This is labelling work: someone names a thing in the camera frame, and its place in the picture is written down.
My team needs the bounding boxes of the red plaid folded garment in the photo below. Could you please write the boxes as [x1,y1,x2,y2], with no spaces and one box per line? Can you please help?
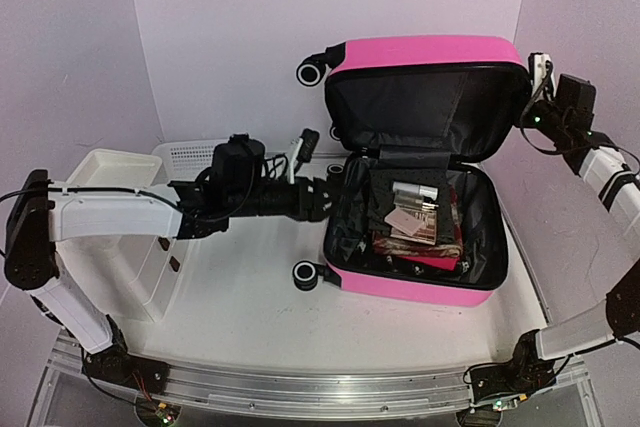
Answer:
[372,188,464,258]

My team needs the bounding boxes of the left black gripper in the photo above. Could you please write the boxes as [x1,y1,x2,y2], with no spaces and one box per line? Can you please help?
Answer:
[228,176,356,224]

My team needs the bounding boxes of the white perforated plastic basket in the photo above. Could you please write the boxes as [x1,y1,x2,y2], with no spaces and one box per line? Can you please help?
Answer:
[151,136,281,183]

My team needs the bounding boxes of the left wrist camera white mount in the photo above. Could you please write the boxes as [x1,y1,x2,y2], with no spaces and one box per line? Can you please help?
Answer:
[284,136,304,184]

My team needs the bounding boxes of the pink hard-shell suitcase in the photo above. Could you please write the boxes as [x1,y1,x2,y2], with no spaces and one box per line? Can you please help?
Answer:
[292,35,531,307]

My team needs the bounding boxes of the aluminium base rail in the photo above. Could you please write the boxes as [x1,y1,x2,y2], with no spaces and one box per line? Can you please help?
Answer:
[47,324,589,411]

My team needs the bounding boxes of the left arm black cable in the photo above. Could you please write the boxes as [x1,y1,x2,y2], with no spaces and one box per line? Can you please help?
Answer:
[0,186,181,258]

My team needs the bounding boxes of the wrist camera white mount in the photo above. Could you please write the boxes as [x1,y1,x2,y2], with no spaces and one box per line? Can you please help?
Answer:
[284,136,304,184]
[528,52,556,100]

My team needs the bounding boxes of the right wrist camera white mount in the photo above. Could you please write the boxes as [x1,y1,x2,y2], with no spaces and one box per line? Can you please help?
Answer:
[528,52,556,100]

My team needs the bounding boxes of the pink square compact case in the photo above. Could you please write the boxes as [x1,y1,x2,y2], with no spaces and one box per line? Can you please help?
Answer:
[384,207,425,236]

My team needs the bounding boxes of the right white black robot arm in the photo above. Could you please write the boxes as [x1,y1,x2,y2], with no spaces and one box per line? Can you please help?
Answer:
[463,74,639,409]

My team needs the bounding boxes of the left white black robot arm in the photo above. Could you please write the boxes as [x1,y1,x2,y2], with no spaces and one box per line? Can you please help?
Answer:
[2,129,332,384]

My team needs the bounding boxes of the eyeshadow palette brown shades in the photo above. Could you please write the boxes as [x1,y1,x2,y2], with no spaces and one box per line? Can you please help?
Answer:
[384,192,437,246]

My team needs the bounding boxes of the white rectangular foam box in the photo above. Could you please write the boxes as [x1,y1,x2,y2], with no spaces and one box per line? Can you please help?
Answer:
[49,148,187,324]

